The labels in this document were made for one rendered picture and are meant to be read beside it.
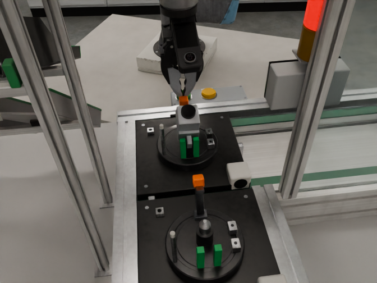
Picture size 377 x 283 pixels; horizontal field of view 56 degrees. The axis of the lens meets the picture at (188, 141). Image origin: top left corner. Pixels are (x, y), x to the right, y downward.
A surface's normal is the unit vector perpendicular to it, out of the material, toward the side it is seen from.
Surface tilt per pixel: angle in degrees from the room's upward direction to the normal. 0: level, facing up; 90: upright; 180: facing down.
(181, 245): 0
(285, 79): 90
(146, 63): 90
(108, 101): 0
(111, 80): 0
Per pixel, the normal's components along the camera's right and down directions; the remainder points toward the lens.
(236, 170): -0.02, -0.73
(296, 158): 0.12, 0.68
